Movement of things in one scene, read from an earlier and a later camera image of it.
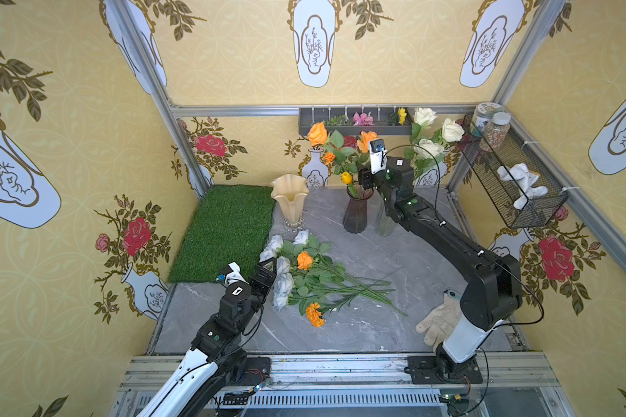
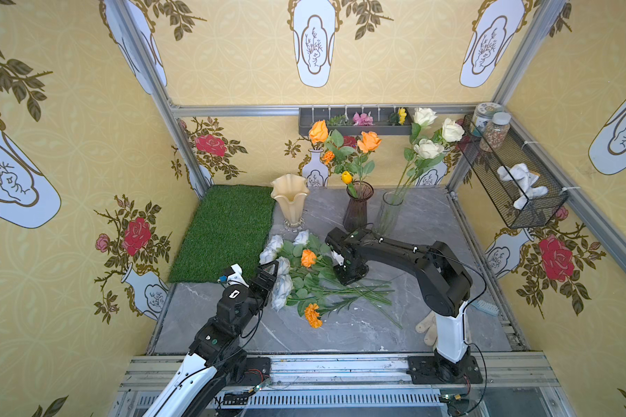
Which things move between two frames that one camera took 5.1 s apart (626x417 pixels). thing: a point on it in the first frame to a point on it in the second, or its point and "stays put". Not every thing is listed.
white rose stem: x=425 y=149 stays put
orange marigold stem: x=327 y=158 stays put
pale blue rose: x=301 y=237 stays put
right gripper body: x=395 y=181 to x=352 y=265
